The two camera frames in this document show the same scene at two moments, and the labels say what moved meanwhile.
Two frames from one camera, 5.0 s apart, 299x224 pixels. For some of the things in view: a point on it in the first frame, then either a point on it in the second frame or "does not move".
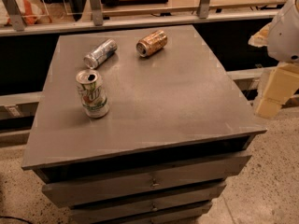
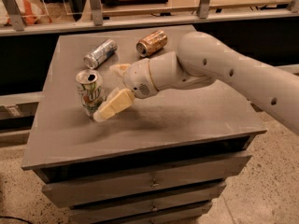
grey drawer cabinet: [177, 129] does not move
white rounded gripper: [285, 35] -> [137, 78]
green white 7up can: [93, 93] does not move
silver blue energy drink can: [100, 54] does not move
